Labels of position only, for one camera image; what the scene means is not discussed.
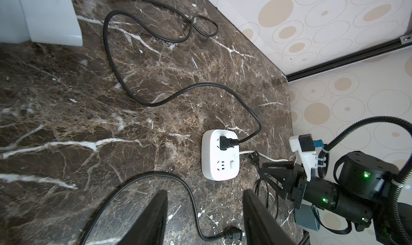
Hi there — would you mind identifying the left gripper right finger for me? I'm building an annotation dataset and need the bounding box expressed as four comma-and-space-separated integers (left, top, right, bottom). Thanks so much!
242, 189, 296, 245

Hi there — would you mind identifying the white power strip cable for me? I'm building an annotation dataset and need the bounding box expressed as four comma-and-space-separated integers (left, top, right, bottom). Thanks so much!
239, 149, 295, 163

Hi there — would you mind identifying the white hair dryer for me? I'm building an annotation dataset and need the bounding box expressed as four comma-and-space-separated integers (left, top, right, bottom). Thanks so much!
1, 0, 83, 46

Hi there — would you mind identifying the teal ceramic cup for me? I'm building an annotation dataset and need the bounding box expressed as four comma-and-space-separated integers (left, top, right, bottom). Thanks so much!
295, 204, 320, 232

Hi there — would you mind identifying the white dryer black cable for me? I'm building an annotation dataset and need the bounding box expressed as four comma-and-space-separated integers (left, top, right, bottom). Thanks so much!
102, 0, 262, 151

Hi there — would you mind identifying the pink dryer black cable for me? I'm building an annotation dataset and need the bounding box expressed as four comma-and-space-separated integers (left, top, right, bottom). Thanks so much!
78, 170, 242, 245

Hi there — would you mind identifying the white power strip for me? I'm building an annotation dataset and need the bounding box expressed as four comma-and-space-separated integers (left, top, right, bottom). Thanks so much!
201, 130, 240, 181

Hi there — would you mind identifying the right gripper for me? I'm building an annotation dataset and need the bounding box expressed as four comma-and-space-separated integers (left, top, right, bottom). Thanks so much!
259, 161, 375, 227

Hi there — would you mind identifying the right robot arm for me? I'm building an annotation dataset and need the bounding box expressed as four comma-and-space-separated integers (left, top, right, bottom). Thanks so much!
259, 116, 412, 245

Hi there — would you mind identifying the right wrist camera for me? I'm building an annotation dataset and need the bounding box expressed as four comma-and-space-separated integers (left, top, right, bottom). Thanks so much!
289, 134, 326, 182

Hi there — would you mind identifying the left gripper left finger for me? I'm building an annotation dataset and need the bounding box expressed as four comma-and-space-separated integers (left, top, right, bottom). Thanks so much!
118, 190, 168, 245

